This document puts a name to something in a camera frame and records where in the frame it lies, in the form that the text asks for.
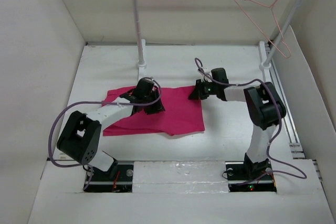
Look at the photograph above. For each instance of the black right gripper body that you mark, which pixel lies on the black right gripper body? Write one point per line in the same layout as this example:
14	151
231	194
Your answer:
206	88

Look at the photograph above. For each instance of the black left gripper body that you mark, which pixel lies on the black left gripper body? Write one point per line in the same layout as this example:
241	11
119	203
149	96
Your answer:
153	107

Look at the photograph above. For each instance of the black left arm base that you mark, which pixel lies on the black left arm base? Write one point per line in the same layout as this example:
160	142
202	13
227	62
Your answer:
98	182

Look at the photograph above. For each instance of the pink wire hanger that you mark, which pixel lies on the pink wire hanger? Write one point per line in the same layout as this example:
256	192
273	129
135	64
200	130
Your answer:
270	9

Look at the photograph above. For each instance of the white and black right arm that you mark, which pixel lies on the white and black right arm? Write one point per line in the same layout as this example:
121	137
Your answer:
265	109

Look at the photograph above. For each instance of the pink trousers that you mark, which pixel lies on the pink trousers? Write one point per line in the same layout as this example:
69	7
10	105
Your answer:
181	116

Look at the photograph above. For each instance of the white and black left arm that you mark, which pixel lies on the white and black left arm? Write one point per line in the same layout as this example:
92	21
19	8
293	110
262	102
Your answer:
81	134

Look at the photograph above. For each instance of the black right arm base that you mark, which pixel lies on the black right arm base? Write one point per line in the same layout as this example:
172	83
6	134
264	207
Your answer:
240	180

